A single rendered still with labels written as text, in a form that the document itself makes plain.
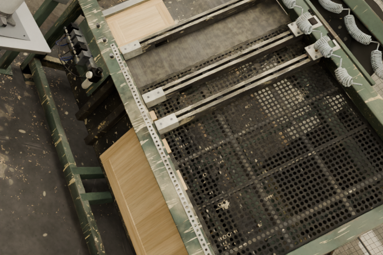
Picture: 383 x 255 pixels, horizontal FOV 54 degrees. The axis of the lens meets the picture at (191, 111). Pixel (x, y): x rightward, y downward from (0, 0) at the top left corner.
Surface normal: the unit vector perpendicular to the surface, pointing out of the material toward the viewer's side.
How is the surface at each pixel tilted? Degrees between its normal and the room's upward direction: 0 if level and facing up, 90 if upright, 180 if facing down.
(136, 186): 90
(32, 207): 0
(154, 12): 55
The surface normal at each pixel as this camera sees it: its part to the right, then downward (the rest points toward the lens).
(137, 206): -0.58, -0.11
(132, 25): -0.07, -0.42
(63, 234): 0.70, -0.58
